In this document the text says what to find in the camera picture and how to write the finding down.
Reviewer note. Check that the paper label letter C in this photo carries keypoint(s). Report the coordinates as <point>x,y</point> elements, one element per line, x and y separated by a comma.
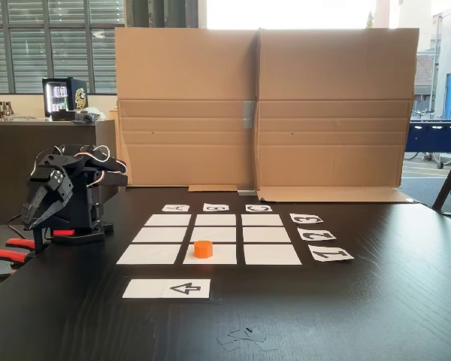
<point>259,208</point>

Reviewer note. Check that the grey duct tape strip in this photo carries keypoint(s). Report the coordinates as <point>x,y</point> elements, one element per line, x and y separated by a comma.
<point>249,114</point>
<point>246,193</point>

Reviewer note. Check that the white paper grid square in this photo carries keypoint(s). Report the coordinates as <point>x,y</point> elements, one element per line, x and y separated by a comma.
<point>218,233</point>
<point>267,234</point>
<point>215,220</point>
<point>159,234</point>
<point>272,254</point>
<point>262,220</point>
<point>168,220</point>
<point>223,256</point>
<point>148,254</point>

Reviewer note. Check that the red black bar clamp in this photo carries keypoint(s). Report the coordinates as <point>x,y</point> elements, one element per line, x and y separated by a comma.
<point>64,232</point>

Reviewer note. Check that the small black box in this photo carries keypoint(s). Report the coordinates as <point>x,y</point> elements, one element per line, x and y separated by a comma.
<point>63,116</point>

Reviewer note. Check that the paper label number 3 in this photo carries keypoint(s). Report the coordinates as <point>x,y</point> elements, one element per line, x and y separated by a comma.
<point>306,219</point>

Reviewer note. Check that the grey rolled object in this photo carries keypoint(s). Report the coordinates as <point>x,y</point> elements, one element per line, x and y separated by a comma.
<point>85,118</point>

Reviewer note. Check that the white arrow paper sheet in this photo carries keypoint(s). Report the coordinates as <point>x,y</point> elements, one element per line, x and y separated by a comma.
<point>146,289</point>

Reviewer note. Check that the brown wooden frame leg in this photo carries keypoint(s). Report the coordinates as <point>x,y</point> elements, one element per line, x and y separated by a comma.
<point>449,184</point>

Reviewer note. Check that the brown cardboard box panel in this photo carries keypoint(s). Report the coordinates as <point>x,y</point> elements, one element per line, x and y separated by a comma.
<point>334,94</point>
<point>184,94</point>

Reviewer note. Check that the brown glass bottle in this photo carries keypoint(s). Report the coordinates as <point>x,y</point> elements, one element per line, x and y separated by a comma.
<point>8,110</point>
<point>0,111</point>

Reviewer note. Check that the paper label number 1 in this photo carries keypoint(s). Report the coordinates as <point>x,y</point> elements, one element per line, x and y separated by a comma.
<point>330,253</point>

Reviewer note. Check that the brown wooden counter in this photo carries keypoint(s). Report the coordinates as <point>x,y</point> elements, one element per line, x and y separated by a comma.
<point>7,169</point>

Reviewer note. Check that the paper label letter B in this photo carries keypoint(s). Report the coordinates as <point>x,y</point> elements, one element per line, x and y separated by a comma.
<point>216,207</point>

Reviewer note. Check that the black mini fridge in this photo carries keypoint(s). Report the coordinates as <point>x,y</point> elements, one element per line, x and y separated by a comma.
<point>79,96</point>

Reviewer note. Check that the paper label number 2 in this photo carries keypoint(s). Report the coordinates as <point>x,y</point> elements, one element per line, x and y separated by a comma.
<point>317,234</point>

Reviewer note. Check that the round orange token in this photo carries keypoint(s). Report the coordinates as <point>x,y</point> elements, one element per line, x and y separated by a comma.
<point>203,250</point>

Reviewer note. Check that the paper label letter A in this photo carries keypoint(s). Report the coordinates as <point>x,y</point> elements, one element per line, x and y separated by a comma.
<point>176,208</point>

